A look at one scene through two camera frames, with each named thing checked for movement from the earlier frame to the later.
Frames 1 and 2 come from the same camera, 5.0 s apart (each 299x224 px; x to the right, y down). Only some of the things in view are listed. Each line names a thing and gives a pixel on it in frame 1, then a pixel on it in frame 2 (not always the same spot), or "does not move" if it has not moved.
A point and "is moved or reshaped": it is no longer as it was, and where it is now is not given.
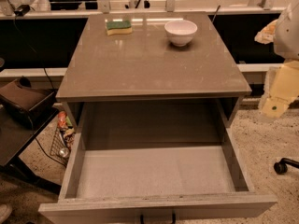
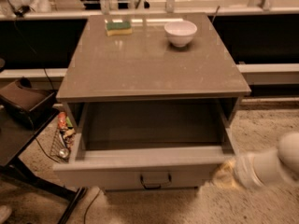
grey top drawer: [115, 174] is moved or reshaped
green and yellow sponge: [115, 27] does not move
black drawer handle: [174, 218] to [153, 186]
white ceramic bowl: [180, 32] does not move
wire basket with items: [64, 138] does not move
